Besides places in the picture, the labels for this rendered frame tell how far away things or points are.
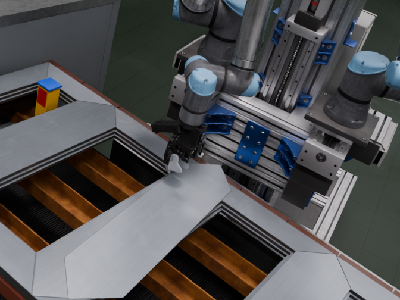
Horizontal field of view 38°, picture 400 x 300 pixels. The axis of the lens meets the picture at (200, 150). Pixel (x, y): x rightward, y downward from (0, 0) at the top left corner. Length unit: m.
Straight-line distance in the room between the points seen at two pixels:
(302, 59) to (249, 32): 0.44
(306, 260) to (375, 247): 1.66
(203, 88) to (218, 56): 0.48
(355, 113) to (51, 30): 1.11
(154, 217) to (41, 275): 0.37
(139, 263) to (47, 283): 0.23
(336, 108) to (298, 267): 0.59
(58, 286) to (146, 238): 0.28
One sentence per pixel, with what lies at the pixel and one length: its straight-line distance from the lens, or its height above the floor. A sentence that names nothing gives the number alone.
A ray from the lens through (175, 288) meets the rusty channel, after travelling 1.68.
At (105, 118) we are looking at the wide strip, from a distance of 1.96.
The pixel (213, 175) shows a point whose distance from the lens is 1.84.
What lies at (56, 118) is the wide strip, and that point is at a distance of 1.92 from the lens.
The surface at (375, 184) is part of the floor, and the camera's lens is 3.84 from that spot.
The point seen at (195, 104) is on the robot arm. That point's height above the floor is 1.13.
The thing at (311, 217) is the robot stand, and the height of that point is 0.21.
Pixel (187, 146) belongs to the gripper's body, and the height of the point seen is 0.99.
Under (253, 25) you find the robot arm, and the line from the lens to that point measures 1.68.
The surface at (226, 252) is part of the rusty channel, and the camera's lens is 1.80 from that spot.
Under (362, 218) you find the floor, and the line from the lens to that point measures 3.48.
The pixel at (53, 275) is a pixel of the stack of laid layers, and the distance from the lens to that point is 1.43.
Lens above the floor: 1.92
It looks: 34 degrees down
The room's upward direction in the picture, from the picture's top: 18 degrees clockwise
